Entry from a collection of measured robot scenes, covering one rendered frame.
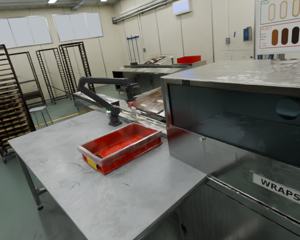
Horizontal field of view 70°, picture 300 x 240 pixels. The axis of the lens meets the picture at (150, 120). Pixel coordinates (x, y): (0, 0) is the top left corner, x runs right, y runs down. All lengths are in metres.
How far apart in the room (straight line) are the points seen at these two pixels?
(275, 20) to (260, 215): 1.27
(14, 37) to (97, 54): 2.88
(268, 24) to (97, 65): 8.09
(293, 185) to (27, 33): 8.60
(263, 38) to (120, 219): 1.53
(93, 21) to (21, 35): 2.64
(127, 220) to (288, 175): 0.62
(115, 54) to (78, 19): 1.90
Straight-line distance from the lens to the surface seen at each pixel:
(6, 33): 8.79
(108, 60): 9.56
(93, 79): 1.89
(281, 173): 0.89
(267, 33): 1.83
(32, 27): 8.89
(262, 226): 1.10
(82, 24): 9.32
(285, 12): 1.78
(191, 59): 5.39
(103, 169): 1.26
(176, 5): 6.67
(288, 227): 1.03
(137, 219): 0.96
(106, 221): 1.00
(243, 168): 0.97
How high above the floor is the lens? 1.48
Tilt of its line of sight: 20 degrees down
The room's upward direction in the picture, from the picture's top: 9 degrees counter-clockwise
